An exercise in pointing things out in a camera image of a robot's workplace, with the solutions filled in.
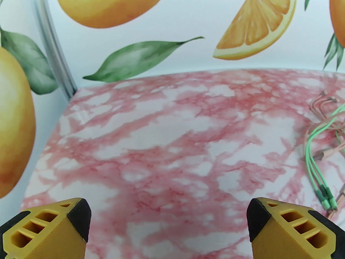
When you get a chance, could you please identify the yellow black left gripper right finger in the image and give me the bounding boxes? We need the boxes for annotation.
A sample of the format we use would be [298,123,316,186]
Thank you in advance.
[247,198,345,259]

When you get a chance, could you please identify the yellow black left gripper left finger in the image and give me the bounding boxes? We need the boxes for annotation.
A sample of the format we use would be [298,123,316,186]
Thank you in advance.
[0,198,92,259]

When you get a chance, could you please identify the pink multi-head charging cable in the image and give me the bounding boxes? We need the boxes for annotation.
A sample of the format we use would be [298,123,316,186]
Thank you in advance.
[302,90,345,218]

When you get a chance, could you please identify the aluminium frame post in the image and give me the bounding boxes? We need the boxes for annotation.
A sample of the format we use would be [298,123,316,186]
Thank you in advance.
[29,0,79,100]

